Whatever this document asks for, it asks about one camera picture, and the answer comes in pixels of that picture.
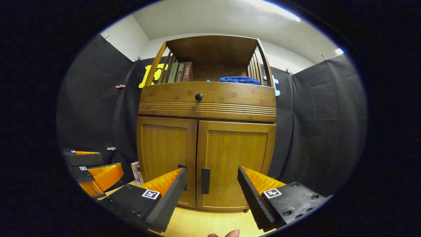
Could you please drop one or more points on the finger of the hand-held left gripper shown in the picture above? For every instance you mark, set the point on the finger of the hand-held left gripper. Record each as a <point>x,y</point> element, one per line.
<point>84,159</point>
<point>105,176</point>

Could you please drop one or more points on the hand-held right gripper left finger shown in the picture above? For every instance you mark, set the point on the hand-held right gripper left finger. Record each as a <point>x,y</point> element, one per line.
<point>167,207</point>

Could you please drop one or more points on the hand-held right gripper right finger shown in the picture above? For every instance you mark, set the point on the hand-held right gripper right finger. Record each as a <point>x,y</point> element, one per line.
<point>255,200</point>

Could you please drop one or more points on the wooden cabinet door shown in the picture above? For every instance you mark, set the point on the wooden cabinet door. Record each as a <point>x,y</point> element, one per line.
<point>161,144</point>
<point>233,154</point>

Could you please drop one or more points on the wooden double-door shoe cabinet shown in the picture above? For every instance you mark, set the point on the wooden double-door shoe cabinet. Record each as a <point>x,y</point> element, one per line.
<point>210,46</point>

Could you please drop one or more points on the white and purple book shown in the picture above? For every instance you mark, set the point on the white and purple book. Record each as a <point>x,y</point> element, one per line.
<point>136,174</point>

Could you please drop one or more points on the wooden ribbed drawer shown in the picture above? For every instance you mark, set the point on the wooden ribbed drawer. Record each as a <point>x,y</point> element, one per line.
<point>230,93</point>

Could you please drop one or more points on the black round drawer knob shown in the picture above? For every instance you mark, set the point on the black round drawer knob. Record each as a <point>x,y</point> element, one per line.
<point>199,97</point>

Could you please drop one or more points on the blue folded towel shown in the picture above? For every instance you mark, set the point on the blue folded towel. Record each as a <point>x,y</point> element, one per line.
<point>240,80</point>

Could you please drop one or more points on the green book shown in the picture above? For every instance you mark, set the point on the green book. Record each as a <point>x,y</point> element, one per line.
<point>173,73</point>

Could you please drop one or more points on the grey-brown book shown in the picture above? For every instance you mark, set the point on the grey-brown book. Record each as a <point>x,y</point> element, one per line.
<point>180,72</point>

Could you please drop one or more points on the brown book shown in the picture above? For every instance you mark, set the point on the brown book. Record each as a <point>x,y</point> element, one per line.
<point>188,71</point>

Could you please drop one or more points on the small ceiling light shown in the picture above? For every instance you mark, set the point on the small ceiling light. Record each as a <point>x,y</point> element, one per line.
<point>339,51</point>

